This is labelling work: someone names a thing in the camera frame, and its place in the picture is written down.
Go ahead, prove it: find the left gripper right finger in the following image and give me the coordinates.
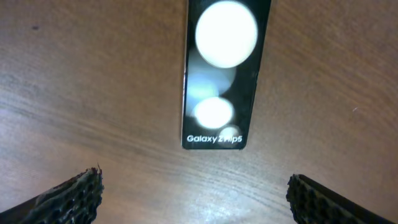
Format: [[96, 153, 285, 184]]
[[286, 174, 394, 224]]

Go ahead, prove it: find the black Samsung flip phone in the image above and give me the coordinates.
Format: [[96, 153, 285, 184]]
[[181, 0, 272, 150]]

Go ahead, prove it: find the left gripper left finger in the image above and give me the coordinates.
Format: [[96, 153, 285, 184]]
[[1, 167, 104, 224]]

